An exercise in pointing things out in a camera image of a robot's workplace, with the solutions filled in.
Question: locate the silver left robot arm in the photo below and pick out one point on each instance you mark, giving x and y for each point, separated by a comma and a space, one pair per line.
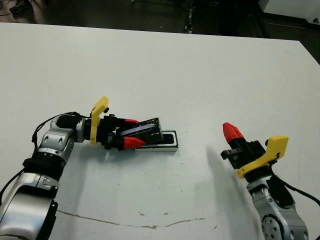
27, 200

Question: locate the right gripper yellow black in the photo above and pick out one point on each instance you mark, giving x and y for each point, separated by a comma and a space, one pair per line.
275, 147

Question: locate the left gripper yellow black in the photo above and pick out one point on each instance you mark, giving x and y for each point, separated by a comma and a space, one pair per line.
96, 120

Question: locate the glossy black box lid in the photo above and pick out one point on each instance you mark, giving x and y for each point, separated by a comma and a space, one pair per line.
150, 131

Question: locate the white camera box base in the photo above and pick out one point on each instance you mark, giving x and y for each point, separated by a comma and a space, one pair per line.
160, 150

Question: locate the dark metal stand post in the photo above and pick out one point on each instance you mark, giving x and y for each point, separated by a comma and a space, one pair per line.
189, 20

